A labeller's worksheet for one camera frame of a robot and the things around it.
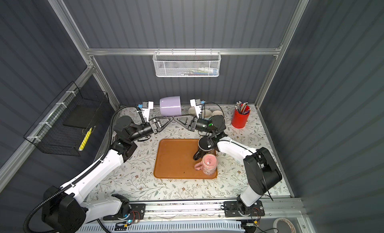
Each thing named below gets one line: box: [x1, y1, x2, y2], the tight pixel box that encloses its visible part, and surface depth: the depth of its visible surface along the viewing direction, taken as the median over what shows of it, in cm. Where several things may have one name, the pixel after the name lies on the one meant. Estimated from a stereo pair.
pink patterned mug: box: [194, 153, 217, 176], surface depth 82 cm
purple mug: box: [159, 96, 182, 116], surface depth 63 cm
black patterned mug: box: [193, 136, 216, 161], surface depth 86 cm
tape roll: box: [273, 217, 297, 233], surface depth 70 cm
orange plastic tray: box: [153, 138, 218, 179], surface depth 93 cm
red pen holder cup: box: [231, 100, 251, 129], surface depth 104 cm
